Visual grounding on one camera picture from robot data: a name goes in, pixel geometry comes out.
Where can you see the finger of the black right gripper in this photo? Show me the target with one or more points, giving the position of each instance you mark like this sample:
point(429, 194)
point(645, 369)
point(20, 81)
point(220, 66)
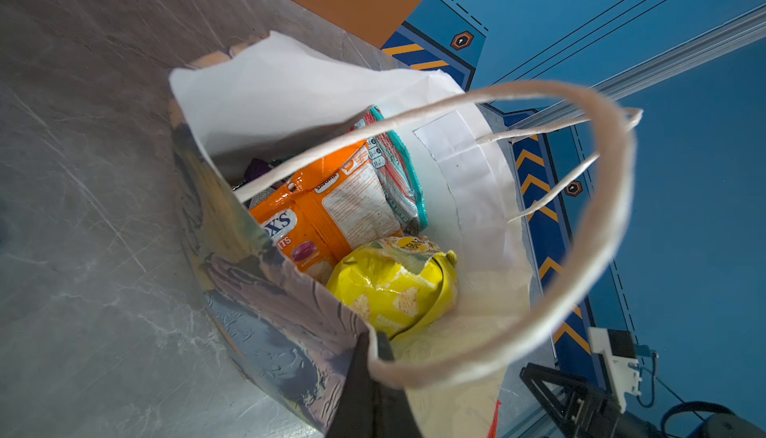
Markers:
point(569, 400)

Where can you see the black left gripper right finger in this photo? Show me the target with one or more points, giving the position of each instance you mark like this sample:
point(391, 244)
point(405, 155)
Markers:
point(392, 414)

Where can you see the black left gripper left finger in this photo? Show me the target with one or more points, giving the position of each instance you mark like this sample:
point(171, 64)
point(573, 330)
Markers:
point(354, 417)

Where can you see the red snack packet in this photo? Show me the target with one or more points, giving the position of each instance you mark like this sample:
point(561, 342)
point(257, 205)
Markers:
point(492, 433)

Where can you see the yellow snack bag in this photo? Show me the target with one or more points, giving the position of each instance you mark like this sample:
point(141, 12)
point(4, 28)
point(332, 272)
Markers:
point(397, 284)

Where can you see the orange snack bag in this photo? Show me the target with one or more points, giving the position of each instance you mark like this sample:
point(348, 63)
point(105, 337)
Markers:
point(326, 210)

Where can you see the floral paper gift bag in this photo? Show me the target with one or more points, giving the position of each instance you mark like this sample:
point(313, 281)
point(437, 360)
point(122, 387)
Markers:
point(282, 102)

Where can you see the teal Fox's candy bag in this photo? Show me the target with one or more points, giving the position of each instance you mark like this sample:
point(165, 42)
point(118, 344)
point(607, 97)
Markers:
point(401, 185)

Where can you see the purple snack bag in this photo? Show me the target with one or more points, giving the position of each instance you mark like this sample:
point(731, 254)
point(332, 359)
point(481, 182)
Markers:
point(255, 170)

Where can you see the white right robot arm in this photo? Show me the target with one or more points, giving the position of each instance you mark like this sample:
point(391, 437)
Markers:
point(719, 422)

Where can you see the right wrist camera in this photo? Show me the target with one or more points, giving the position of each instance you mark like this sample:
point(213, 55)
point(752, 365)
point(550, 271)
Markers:
point(621, 356)

